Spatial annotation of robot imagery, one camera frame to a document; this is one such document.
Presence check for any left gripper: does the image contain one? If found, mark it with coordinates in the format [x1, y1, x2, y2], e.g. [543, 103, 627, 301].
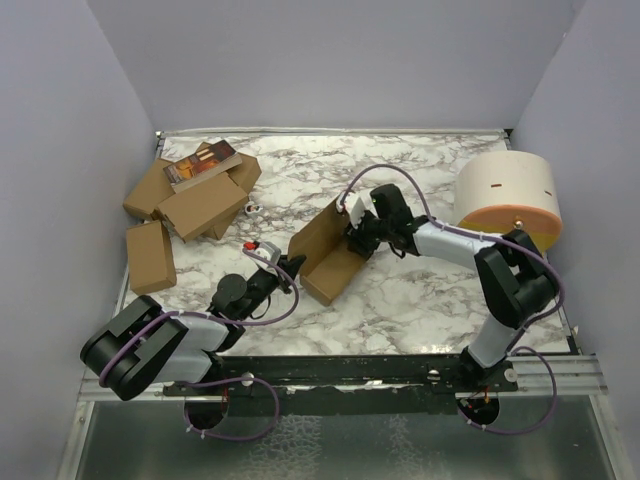
[238, 253, 306, 321]

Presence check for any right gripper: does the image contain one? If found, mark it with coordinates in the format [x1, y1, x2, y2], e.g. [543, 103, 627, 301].
[342, 206, 393, 257]

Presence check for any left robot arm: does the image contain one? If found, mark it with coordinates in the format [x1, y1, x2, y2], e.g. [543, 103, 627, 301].
[80, 251, 306, 401]

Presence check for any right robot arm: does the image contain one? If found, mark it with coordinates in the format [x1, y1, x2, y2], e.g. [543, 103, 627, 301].
[336, 184, 560, 391]

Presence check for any small cardboard box left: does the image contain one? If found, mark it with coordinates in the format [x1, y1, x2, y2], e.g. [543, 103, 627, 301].
[126, 220, 177, 295]

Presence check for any large bottom cardboard box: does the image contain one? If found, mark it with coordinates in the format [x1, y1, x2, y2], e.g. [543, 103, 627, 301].
[123, 140, 262, 220]

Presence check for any paperback book dark cover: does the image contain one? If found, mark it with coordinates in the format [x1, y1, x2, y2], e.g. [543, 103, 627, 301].
[164, 140, 242, 193]

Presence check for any white round ceramic container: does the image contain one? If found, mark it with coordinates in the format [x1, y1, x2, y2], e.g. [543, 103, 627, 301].
[451, 150, 563, 253]

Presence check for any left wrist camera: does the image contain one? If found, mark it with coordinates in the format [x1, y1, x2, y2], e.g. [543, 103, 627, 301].
[243, 241, 281, 265]

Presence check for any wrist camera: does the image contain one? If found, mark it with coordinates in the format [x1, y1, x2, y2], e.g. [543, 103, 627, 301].
[336, 192, 367, 228]
[243, 241, 281, 265]

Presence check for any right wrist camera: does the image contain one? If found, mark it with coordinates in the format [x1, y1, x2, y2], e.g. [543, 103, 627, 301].
[336, 192, 367, 228]

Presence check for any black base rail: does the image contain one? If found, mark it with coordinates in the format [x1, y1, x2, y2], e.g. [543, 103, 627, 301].
[163, 354, 518, 416]

